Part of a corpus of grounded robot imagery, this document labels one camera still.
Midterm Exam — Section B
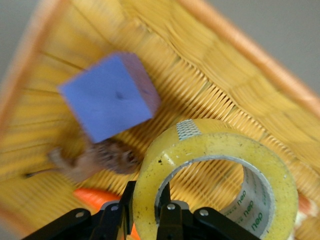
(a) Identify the orange toy carrot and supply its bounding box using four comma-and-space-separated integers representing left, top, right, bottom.
73, 187, 141, 240

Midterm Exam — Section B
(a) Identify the brown toy horse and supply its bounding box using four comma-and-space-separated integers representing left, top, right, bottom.
24, 138, 141, 185

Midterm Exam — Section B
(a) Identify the yellow woven tray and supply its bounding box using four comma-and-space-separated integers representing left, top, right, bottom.
0, 0, 320, 240

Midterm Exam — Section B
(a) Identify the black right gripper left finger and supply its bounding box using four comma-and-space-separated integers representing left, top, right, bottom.
22, 180, 137, 240

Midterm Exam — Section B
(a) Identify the yellowish clear tape roll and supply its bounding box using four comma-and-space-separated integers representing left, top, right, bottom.
132, 119, 300, 240

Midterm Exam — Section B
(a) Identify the purple foam cube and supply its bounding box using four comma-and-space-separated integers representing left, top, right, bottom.
56, 51, 163, 144

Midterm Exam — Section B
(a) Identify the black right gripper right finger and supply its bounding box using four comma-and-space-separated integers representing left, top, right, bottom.
156, 181, 261, 240

